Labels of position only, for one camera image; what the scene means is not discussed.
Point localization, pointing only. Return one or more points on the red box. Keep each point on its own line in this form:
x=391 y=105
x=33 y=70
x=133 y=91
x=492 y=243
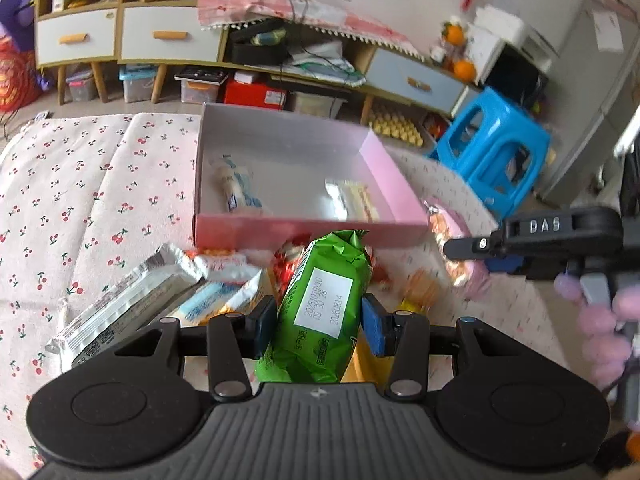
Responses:
x=255 y=95

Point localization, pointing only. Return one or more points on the red candy wrapper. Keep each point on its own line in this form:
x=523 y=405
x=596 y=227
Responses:
x=287 y=267

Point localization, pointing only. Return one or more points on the paper note on fridge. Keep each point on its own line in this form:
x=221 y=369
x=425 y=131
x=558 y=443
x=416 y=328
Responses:
x=609 y=30

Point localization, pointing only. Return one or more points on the grey fridge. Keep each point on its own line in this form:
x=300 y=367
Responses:
x=590 y=110

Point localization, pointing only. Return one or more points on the pink snack packet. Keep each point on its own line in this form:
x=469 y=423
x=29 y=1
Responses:
x=450 y=220

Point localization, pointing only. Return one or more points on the long silver snack packet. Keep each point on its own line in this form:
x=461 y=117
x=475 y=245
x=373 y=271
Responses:
x=120 y=305

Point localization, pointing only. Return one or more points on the black case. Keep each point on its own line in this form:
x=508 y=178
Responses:
x=255 y=52

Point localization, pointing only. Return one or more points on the white foam box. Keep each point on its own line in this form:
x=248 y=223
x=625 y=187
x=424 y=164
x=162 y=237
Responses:
x=500 y=22

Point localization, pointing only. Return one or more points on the white drawer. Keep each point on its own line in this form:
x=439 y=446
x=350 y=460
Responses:
x=55 y=30
x=145 y=50

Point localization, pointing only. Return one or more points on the black-lid storage box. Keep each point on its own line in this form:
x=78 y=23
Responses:
x=200 y=87

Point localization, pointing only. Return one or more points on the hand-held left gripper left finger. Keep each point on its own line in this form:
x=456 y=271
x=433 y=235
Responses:
x=262 y=327

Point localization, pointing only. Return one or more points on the tall wooden cabinet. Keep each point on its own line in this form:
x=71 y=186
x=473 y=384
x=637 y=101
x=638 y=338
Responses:
x=119 y=35

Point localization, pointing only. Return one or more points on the green snack packet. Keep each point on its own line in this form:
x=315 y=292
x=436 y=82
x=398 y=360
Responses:
x=320 y=280

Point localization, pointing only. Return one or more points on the white blue bread packet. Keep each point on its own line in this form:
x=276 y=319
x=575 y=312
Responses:
x=235 y=185

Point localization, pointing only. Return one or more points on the white carton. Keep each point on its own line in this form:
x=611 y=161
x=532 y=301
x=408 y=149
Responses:
x=315 y=105

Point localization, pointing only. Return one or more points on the small clear storage box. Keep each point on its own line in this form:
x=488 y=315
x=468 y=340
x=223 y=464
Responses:
x=82 y=87

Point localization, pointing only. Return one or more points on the clear orange snack packet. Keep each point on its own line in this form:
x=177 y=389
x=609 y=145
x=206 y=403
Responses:
x=420 y=287

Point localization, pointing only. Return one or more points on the blue-lid storage box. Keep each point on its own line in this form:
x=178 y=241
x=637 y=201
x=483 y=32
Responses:
x=140 y=85

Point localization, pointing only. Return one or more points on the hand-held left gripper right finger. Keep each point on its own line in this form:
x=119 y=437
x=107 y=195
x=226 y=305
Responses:
x=374 y=325

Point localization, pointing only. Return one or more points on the blue-grey drawer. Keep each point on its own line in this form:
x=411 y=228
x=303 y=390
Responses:
x=395 y=72

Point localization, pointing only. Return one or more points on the pink patterned cloth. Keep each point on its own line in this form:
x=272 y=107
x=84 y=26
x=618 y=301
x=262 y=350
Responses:
x=240 y=0

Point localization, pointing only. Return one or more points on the stack of papers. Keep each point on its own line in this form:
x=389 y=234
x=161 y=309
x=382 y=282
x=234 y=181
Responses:
x=325 y=62

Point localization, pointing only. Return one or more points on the orange fruit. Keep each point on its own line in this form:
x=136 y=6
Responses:
x=452 y=34
x=463 y=69

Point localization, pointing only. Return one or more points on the pink cardboard box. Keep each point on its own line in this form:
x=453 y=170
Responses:
x=300 y=160

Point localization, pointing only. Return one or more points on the purple bag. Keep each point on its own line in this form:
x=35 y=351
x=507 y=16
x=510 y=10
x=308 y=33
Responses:
x=15 y=10

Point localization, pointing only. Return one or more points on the cherry-print cloth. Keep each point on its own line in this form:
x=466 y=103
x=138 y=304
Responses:
x=75 y=185

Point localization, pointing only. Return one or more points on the person's right hand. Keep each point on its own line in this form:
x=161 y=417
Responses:
x=600 y=320

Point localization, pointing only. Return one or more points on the black appliance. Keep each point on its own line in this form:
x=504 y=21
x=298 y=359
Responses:
x=515 y=72

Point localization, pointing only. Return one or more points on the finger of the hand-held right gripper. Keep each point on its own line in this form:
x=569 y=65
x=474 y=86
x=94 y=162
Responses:
x=475 y=246

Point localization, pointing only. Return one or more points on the blue plastic stool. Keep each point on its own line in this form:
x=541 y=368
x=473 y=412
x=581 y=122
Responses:
x=492 y=125

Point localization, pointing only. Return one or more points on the white yellow snack packet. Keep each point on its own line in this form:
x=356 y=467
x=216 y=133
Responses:
x=352 y=200

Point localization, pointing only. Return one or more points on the egg tray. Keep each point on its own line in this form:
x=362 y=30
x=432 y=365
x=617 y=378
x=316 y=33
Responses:
x=395 y=127

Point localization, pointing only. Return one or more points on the white orange snack packet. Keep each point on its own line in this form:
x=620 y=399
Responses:
x=225 y=265

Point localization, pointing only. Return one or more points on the red bag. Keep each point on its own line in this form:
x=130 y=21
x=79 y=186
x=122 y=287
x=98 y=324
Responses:
x=15 y=80

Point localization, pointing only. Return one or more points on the clear blue-label bread packet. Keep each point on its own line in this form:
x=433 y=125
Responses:
x=215 y=302

